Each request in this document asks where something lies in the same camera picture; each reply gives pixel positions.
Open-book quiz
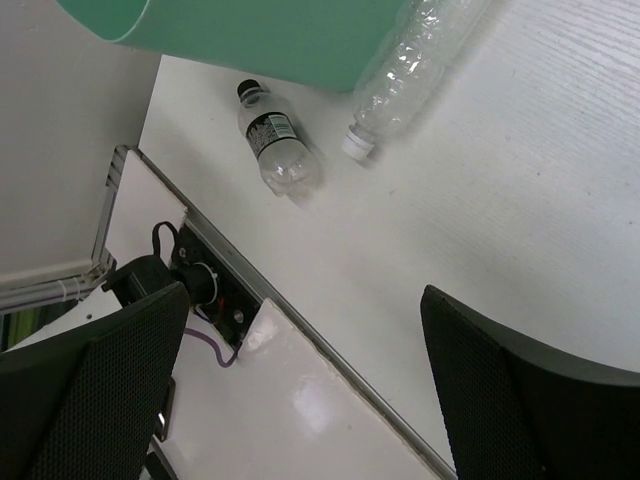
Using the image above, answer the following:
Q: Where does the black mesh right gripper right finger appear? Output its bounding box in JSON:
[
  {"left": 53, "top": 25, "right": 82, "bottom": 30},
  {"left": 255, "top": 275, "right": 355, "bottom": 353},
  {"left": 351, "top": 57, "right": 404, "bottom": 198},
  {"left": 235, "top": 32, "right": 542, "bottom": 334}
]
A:
[{"left": 420, "top": 285, "right": 639, "bottom": 479}]

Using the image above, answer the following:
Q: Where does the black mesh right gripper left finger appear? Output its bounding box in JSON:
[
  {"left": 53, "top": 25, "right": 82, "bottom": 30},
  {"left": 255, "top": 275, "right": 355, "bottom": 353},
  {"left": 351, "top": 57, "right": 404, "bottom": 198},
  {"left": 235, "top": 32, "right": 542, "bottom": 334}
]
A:
[{"left": 1, "top": 282, "right": 190, "bottom": 479}]

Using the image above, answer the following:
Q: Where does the clear bottle black label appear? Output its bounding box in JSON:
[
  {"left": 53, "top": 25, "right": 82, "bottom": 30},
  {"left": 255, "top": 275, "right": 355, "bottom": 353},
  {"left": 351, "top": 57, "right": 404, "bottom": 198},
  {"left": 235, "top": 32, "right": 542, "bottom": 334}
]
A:
[{"left": 237, "top": 79, "right": 322, "bottom": 204}]

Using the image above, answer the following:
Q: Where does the green plastic bin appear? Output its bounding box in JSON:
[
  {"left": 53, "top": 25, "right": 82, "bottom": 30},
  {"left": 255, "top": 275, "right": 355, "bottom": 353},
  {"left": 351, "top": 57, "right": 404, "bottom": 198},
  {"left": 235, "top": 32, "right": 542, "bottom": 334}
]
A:
[{"left": 59, "top": 0, "right": 404, "bottom": 92}]

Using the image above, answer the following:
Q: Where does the white side panel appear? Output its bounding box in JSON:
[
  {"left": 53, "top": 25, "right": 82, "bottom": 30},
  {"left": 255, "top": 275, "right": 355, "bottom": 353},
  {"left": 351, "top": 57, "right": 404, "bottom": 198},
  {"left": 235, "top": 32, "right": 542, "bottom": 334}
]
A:
[{"left": 9, "top": 149, "right": 451, "bottom": 480}]

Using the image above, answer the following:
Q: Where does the crumpled clear bottle white cap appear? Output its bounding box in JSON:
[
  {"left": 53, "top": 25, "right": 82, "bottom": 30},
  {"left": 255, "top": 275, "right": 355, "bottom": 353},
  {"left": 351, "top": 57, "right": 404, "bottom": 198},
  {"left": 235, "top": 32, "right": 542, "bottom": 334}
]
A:
[{"left": 342, "top": 1, "right": 490, "bottom": 161}]

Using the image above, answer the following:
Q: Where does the aluminium frame profile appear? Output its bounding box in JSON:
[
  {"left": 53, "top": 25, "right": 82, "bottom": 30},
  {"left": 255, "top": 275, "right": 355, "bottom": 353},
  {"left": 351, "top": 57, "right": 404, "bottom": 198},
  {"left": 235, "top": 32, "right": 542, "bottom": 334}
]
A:
[{"left": 1, "top": 145, "right": 129, "bottom": 315}]

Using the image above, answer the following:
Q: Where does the purple cable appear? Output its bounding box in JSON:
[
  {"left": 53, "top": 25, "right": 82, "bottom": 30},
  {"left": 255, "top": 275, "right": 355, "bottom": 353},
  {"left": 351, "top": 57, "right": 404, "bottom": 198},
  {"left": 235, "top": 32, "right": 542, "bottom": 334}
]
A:
[{"left": 182, "top": 327, "right": 241, "bottom": 370}]

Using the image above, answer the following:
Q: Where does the black connector with cables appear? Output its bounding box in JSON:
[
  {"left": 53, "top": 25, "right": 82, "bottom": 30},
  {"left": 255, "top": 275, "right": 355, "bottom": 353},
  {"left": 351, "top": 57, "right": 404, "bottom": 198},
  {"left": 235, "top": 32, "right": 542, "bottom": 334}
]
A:
[{"left": 102, "top": 221, "right": 259, "bottom": 351}]

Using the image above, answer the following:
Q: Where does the aluminium table edge rail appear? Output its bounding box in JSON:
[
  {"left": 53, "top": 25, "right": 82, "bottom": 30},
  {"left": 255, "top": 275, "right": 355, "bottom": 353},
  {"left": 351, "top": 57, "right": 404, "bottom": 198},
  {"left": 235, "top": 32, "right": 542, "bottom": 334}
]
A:
[{"left": 133, "top": 147, "right": 457, "bottom": 479}]

